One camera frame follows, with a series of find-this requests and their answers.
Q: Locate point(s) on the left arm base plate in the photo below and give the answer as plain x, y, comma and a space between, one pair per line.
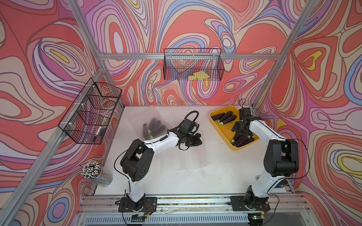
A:
145, 204

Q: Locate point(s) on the clear zip-top bag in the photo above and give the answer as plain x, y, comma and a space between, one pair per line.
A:
146, 122

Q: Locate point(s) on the back black wire basket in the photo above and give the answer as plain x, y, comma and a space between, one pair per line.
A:
179, 63

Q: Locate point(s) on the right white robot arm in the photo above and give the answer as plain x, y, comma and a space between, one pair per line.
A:
281, 158

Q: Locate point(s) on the dark purple eggplant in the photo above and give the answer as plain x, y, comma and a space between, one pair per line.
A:
145, 131

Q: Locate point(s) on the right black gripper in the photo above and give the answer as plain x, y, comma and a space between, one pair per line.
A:
234, 128

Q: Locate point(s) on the clear cup of sticks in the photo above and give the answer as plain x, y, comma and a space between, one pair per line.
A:
94, 172

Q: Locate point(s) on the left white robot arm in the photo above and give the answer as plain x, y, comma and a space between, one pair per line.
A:
138, 157

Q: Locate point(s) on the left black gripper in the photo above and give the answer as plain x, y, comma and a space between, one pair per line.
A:
198, 140

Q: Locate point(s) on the yellow item in basket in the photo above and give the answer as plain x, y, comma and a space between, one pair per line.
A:
199, 76

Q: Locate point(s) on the black wire basket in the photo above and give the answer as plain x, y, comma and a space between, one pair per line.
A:
179, 63
89, 117

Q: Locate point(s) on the yellow plastic tray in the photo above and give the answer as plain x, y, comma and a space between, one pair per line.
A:
225, 131

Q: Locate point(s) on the left black wire basket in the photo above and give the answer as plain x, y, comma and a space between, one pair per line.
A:
89, 117

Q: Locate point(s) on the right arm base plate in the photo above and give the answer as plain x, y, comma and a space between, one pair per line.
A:
240, 203

